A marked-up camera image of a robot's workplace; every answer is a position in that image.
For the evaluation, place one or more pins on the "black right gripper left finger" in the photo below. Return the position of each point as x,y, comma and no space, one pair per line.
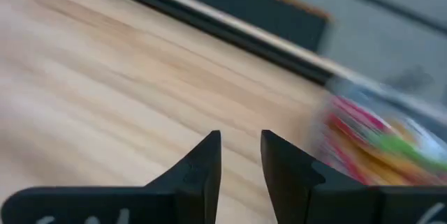
157,203

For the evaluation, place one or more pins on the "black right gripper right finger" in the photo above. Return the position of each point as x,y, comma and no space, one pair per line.
314,203

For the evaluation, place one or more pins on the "clear plastic bin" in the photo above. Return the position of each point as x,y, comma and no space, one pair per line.
366,95

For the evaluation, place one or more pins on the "black aluminium table frame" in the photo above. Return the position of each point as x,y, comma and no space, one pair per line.
209,28

